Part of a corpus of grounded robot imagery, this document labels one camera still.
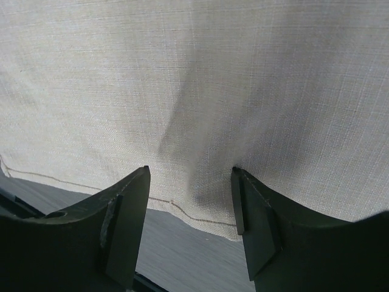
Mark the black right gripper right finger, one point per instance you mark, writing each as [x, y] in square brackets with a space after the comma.
[290, 247]

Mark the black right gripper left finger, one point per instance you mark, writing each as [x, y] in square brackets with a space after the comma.
[92, 245]

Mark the beige cloth napkin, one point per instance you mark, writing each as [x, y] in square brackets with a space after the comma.
[294, 92]

